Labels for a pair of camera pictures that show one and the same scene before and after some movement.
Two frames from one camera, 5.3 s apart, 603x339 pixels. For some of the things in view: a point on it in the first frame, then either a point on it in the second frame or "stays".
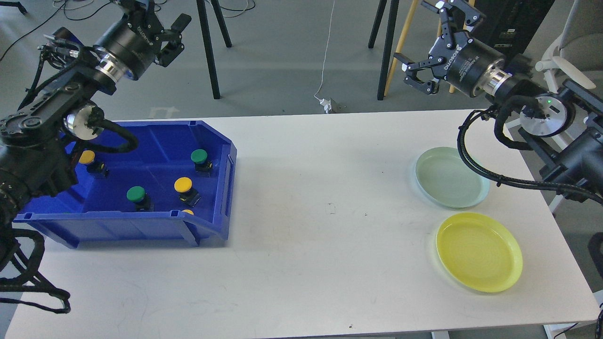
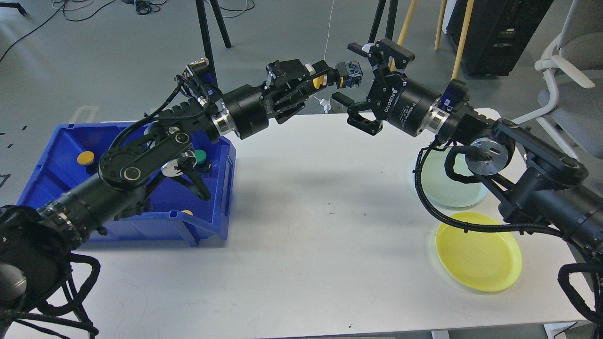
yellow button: (188, 195) → (349, 74)
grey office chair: (577, 56) stays
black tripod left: (203, 15) stays
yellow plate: (478, 252) stays
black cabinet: (510, 25) stays
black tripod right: (395, 5) stays
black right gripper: (462, 64) → (403, 103)
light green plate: (443, 177) stays
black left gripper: (140, 37) → (282, 94)
